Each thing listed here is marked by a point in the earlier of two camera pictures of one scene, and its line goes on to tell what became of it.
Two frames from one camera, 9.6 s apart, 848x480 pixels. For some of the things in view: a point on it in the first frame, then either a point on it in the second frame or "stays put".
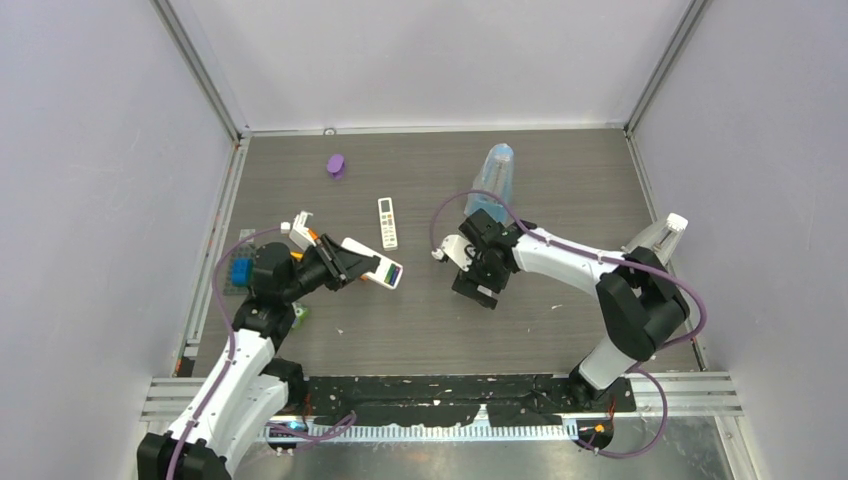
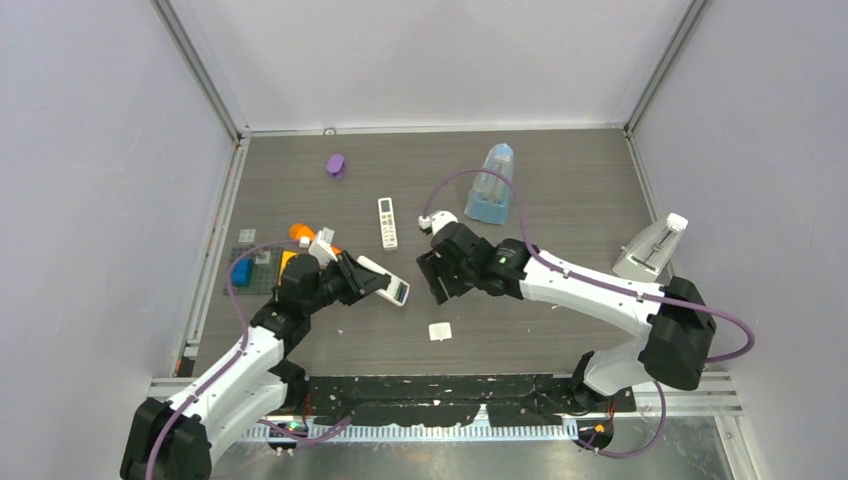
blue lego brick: (241, 272) stays put
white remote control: (388, 224) stays put
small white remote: (386, 272) -> (397, 291)
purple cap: (336, 166) stays put
